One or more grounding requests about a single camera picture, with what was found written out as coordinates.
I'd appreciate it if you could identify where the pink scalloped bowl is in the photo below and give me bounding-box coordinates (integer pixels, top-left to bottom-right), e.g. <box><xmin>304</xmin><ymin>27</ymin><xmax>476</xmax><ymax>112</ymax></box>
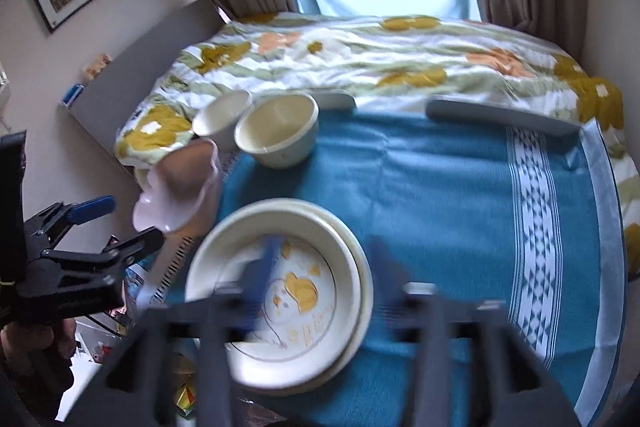
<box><xmin>132</xmin><ymin>139</ymin><xmax>222</xmax><ymax>236</ymax></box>

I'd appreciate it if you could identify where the grey headboard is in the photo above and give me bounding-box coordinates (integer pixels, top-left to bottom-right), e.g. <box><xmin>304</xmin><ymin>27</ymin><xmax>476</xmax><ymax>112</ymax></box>
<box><xmin>65</xmin><ymin>0</ymin><xmax>223</xmax><ymax>168</ymax></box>

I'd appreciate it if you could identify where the small blue box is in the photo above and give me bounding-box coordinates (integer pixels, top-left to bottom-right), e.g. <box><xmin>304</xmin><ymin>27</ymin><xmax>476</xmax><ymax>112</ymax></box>
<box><xmin>59</xmin><ymin>83</ymin><xmax>85</xmax><ymax>108</ymax></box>

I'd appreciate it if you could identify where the small beige toy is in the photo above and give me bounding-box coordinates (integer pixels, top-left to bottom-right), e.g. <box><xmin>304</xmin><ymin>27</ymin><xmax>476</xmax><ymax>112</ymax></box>
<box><xmin>82</xmin><ymin>53</ymin><xmax>113</xmax><ymax>80</ymax></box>

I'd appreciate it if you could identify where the yellow green packet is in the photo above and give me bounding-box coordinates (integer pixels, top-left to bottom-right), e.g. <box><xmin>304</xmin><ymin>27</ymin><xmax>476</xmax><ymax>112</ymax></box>
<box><xmin>172</xmin><ymin>379</ymin><xmax>201</xmax><ymax>420</ymax></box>

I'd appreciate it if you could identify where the cream bowl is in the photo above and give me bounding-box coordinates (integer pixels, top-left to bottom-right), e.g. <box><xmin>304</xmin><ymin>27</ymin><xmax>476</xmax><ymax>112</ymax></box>
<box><xmin>234</xmin><ymin>93</ymin><xmax>320</xmax><ymax>170</ymax></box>

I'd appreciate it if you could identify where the person's left hand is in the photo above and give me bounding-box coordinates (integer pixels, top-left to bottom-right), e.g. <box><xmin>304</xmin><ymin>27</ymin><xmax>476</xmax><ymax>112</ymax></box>
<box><xmin>0</xmin><ymin>316</ymin><xmax>78</xmax><ymax>388</ymax></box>

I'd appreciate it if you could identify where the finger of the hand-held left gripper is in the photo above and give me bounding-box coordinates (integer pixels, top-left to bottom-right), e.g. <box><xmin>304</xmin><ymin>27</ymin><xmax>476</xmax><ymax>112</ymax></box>
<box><xmin>22</xmin><ymin>196</ymin><xmax>117</xmax><ymax>253</ymax></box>
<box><xmin>40</xmin><ymin>228</ymin><xmax>166</xmax><ymax>308</ymax></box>

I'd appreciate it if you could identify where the yellow bear print plate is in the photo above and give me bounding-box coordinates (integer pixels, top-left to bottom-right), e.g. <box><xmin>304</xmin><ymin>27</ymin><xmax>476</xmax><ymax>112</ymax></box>
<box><xmin>240</xmin><ymin>199</ymin><xmax>375</xmax><ymax>400</ymax></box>

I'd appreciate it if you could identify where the blue tablecloth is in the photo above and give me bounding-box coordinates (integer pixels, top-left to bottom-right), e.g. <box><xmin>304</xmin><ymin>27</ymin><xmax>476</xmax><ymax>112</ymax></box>
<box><xmin>125</xmin><ymin>109</ymin><xmax>626</xmax><ymax>427</ymax></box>

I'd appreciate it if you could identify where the floral printed blanket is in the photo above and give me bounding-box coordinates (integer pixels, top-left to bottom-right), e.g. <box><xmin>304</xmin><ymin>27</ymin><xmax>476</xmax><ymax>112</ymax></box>
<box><xmin>114</xmin><ymin>13</ymin><xmax>640</xmax><ymax>233</ymax></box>

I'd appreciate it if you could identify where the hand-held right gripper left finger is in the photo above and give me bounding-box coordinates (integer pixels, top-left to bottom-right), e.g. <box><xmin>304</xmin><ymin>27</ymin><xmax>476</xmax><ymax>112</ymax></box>
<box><xmin>65</xmin><ymin>234</ymin><xmax>281</xmax><ymax>427</ymax></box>

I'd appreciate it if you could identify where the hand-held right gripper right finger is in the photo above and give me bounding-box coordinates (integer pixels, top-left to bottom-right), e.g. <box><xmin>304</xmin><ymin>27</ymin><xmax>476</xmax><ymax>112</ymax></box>
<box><xmin>367</xmin><ymin>237</ymin><xmax>583</xmax><ymax>427</ymax></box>

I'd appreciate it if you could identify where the white duck print plate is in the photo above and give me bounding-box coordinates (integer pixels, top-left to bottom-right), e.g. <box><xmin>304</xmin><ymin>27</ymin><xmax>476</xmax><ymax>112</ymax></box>
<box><xmin>185</xmin><ymin>205</ymin><xmax>362</xmax><ymax>395</ymax></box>

